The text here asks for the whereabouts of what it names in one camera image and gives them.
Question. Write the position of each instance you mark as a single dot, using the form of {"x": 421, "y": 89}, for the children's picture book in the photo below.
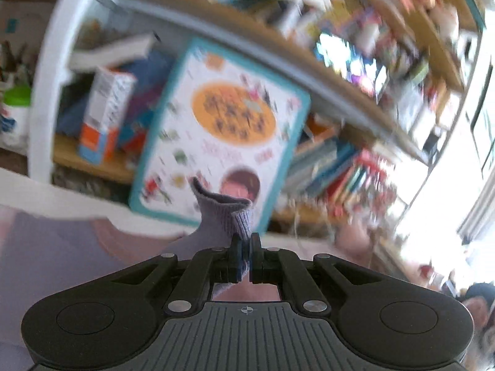
{"x": 216, "y": 123}

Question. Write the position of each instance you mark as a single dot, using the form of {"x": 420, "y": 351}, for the smartphone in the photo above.
{"x": 348, "y": 65}

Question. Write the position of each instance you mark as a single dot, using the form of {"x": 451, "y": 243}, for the row of thin colourful books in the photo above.
{"x": 340, "y": 174}

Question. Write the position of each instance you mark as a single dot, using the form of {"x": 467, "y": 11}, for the row of upright books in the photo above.
{"x": 348, "y": 15}

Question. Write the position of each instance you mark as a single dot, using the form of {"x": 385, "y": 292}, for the white orange toothbrush box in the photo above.
{"x": 104, "y": 116}

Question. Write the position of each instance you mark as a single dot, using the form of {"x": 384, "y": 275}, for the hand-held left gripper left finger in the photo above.
{"x": 236, "y": 257}

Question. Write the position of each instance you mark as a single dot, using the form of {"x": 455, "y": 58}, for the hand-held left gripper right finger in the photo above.
{"x": 255, "y": 257}

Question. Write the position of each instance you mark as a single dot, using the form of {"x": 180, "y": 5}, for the leaning blue books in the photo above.
{"x": 154, "y": 73}

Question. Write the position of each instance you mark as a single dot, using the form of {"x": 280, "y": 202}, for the white wooden bookshelf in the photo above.
{"x": 50, "y": 85}

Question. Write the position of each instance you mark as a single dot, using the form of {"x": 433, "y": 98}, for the white tub green lid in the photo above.
{"x": 15, "y": 119}

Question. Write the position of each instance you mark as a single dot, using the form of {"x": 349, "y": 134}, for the thick white-paged book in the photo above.
{"x": 112, "y": 52}

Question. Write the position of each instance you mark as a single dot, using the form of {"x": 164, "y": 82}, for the purple and pink sweater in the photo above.
{"x": 224, "y": 216}

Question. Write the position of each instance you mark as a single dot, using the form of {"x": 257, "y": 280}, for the pink plush toy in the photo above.
{"x": 355, "y": 235}

